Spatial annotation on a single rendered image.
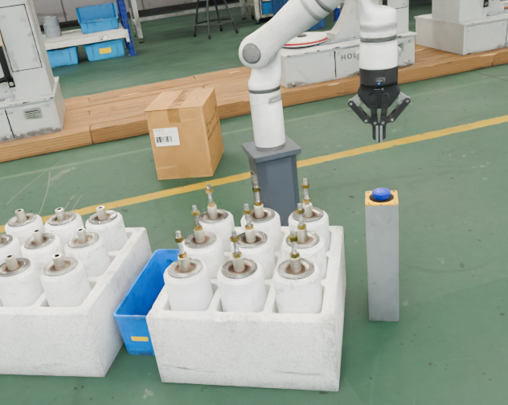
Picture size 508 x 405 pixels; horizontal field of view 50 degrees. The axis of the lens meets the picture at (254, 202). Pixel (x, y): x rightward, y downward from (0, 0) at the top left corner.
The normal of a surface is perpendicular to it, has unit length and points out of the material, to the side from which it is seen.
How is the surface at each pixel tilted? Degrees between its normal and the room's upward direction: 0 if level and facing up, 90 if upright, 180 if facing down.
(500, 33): 90
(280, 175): 90
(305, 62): 90
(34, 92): 90
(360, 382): 0
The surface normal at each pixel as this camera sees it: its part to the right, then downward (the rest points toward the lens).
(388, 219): -0.18, 0.44
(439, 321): -0.11, -0.90
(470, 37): 0.27, 0.39
